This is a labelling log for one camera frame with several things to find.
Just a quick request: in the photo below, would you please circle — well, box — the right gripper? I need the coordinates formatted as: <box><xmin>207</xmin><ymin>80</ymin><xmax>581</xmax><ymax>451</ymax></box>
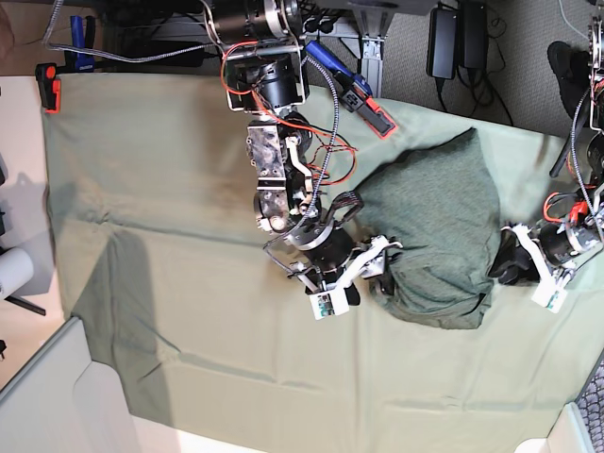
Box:
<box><xmin>286</xmin><ymin>221</ymin><xmax>403</xmax><ymax>307</ymax></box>

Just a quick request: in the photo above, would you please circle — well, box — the blue clamp handle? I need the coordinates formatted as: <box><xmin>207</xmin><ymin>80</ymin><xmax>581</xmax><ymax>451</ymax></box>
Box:
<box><xmin>64</xmin><ymin>15</ymin><xmax>96</xmax><ymax>73</ymax></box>

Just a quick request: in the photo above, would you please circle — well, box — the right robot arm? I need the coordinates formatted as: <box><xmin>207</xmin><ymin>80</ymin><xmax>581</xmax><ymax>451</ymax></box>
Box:
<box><xmin>203</xmin><ymin>1</ymin><xmax>396</xmax><ymax>319</ymax></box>

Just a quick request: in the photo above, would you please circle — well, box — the aluminium frame leg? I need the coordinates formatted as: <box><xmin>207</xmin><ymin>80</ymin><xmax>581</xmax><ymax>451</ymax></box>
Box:
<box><xmin>348</xmin><ymin>1</ymin><xmax>396</xmax><ymax>97</ymax></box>

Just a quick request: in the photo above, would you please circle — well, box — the light green table cloth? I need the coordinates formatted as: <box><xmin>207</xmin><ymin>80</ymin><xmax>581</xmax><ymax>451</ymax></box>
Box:
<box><xmin>43</xmin><ymin>73</ymin><xmax>603</xmax><ymax>452</ymax></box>

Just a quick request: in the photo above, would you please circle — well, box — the black power brick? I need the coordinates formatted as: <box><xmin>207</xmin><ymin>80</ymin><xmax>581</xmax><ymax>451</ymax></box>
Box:
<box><xmin>458</xmin><ymin>1</ymin><xmax>488</xmax><ymax>70</ymax></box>
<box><xmin>427</xmin><ymin>8</ymin><xmax>457</xmax><ymax>79</ymax></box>

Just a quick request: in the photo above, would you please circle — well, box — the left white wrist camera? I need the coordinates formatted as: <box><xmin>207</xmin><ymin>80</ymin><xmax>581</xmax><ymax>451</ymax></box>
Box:
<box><xmin>531</xmin><ymin>279</ymin><xmax>567</xmax><ymax>313</ymax></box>

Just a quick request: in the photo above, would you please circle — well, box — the red black corner clamp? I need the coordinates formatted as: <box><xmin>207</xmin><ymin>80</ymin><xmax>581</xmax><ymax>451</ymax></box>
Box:
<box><xmin>35</xmin><ymin>63</ymin><xmax>61</xmax><ymax>113</ymax></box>

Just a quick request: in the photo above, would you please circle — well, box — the white foam board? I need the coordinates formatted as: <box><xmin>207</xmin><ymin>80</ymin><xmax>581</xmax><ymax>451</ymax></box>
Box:
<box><xmin>1</xmin><ymin>317</ymin><xmax>141</xmax><ymax>452</ymax></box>

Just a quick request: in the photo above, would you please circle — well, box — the black power brick right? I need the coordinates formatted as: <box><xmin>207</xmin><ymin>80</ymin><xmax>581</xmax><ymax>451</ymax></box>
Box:
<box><xmin>458</xmin><ymin>1</ymin><xmax>488</xmax><ymax>70</ymax></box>

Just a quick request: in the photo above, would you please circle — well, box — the blue orange bar clamp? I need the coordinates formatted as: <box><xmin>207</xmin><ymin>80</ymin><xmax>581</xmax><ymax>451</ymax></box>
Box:
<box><xmin>306</xmin><ymin>41</ymin><xmax>397</xmax><ymax>140</ymax></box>

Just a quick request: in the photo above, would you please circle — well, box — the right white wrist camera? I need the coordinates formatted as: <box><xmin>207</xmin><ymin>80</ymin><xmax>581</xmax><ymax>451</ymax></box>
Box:
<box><xmin>310</xmin><ymin>288</ymin><xmax>349</xmax><ymax>320</ymax></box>

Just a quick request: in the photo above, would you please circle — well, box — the white paper roll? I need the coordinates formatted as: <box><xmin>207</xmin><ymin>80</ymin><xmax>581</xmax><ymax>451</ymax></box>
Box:
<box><xmin>0</xmin><ymin>247</ymin><xmax>34</xmax><ymax>300</ymax></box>

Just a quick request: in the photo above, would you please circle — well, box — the black power brick left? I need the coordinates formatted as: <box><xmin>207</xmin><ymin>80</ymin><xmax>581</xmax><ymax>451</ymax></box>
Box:
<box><xmin>427</xmin><ymin>8</ymin><xmax>457</xmax><ymax>79</ymax></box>

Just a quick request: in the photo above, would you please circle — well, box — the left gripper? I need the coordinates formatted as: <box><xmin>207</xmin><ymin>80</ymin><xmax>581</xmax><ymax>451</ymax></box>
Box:
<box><xmin>488</xmin><ymin>221</ymin><xmax>603</xmax><ymax>287</ymax></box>

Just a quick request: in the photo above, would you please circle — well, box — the green T-shirt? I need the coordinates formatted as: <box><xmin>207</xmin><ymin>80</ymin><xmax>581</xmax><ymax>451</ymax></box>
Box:
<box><xmin>356</xmin><ymin>128</ymin><xmax>500</xmax><ymax>329</ymax></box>

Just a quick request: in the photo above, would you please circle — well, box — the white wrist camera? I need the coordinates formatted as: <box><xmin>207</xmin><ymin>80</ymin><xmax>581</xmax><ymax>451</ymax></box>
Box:
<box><xmin>310</xmin><ymin>288</ymin><xmax>349</xmax><ymax>320</ymax></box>
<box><xmin>531</xmin><ymin>279</ymin><xmax>567</xmax><ymax>313</ymax></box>

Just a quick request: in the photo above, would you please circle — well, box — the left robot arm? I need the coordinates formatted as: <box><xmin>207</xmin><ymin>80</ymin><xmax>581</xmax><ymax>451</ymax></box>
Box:
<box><xmin>489</xmin><ymin>11</ymin><xmax>603</xmax><ymax>288</ymax></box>

